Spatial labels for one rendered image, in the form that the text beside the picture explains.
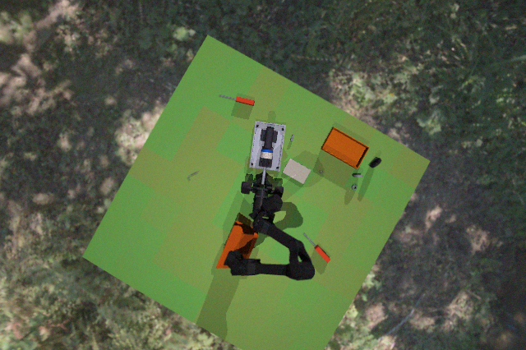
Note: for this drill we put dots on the red-handled screwdriver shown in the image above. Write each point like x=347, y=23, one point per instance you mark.
x=319, y=251
x=241, y=100

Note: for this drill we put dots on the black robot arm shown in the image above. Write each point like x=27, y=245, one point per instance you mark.
x=296, y=270

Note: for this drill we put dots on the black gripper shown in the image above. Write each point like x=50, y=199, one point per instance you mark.
x=261, y=193

